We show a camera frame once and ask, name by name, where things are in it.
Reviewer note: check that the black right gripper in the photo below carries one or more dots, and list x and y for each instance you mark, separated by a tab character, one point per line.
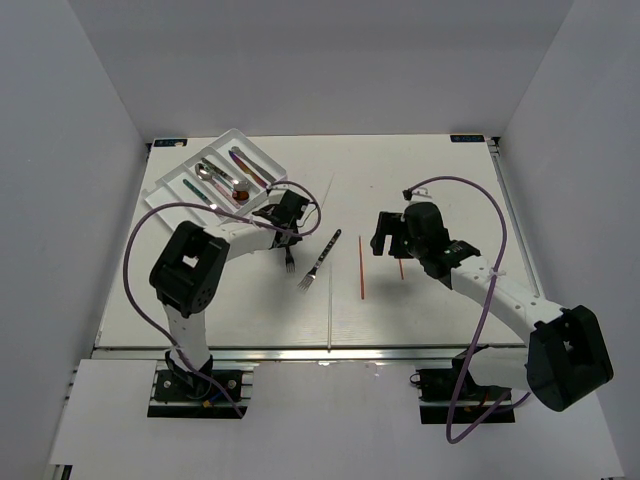
389	224

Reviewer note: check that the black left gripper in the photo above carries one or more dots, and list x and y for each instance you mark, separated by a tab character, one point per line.
292	241

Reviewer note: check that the pink handle fork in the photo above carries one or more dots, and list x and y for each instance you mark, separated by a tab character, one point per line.
289	261

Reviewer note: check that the iridescent gold spoon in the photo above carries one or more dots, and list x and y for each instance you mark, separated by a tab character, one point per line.
240	189

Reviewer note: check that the silver spoon dark handle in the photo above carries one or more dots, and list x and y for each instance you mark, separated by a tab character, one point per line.
213	169

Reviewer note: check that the iridescent rainbow knife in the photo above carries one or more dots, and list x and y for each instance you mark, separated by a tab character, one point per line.
247	169

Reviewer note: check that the silver ornate butter knife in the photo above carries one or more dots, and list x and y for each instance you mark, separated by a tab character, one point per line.
259	169

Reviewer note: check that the silver spoon pink handle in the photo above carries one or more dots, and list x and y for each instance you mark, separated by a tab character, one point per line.
206	176

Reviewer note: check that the green handle fork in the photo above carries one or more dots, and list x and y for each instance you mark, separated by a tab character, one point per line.
199	194

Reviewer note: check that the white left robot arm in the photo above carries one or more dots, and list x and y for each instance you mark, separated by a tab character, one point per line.
188	271

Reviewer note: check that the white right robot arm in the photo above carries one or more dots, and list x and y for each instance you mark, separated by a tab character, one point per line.
565	357

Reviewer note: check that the orange chopstick left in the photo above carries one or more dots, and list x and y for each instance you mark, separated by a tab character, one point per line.
361	268

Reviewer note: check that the white compartment utensil tray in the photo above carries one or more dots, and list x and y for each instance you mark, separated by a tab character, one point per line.
170	189

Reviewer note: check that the blue label sticker right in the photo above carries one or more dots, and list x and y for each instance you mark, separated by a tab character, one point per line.
467	138

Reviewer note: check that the blue label sticker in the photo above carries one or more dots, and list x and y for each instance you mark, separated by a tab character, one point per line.
467	138
169	142

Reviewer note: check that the blue label sticker left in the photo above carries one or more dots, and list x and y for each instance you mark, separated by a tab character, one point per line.
169	142

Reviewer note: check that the dark handle fork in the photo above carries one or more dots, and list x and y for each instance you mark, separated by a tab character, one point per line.
311	275

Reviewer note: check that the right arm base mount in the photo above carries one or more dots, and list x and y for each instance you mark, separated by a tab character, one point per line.
435	385

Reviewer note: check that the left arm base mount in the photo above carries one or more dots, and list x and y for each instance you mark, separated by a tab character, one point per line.
184	395

